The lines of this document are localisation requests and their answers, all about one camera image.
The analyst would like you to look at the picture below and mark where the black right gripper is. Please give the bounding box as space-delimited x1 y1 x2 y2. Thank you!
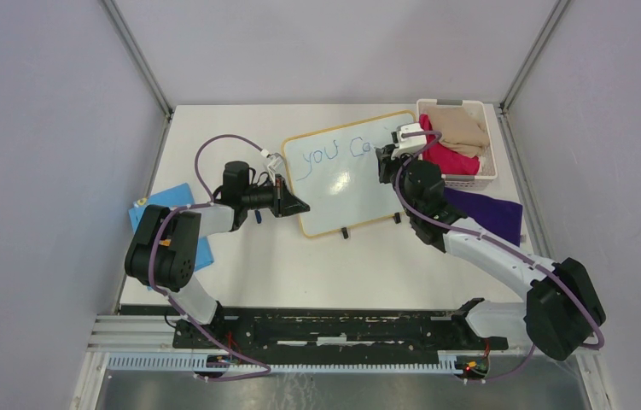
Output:
377 143 419 218

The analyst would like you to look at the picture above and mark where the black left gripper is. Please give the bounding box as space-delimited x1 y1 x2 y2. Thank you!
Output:
242 174 310 218

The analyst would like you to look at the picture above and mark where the yellow framed whiteboard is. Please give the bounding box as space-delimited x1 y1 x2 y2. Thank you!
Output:
281 110 416 237

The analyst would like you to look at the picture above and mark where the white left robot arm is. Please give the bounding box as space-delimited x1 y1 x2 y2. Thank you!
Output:
124 161 311 349

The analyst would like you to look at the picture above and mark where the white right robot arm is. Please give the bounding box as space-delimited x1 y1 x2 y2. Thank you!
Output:
376 144 606 360

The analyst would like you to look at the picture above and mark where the pink cloth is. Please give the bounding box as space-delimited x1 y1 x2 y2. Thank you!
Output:
419 114 480 175

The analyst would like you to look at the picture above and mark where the beige cloth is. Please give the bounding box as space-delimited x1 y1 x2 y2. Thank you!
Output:
426 107 491 158

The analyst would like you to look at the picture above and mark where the white plastic basket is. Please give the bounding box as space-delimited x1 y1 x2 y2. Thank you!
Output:
416 98 498 190

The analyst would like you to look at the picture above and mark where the blue patterned cloth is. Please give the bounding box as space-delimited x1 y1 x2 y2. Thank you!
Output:
124 183 214 292

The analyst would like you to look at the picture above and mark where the purple cloth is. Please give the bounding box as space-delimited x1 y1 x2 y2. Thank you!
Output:
444 188 523 246

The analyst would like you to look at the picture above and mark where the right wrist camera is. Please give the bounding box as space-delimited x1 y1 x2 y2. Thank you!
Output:
391 122 427 158

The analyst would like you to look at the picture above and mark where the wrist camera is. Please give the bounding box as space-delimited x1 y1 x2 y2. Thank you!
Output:
391 122 427 158
265 153 287 179

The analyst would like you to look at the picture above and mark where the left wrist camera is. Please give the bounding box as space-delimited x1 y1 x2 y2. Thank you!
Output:
265 153 287 179

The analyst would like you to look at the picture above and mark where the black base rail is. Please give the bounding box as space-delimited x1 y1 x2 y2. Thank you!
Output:
172 307 509 365

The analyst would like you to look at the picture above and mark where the white cable duct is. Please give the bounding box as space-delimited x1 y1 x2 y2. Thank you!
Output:
107 353 462 375

